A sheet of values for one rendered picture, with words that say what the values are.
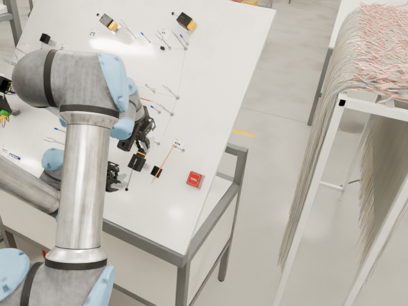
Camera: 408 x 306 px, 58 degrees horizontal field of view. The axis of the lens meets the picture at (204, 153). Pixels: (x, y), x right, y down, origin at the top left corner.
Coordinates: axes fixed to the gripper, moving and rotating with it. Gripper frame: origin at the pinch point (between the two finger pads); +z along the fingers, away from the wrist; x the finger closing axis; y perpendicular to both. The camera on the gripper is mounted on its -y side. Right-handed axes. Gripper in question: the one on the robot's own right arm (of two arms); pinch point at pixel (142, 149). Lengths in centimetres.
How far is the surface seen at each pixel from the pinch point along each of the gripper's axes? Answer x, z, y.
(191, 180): -22.3, 4.3, -0.1
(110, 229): 1.4, 23.0, -28.2
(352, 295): -98, 71, 12
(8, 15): 98, -11, 27
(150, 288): -17, 53, -36
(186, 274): -33, 34, -26
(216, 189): -21, 46, 18
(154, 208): -12.4, 14.5, -13.9
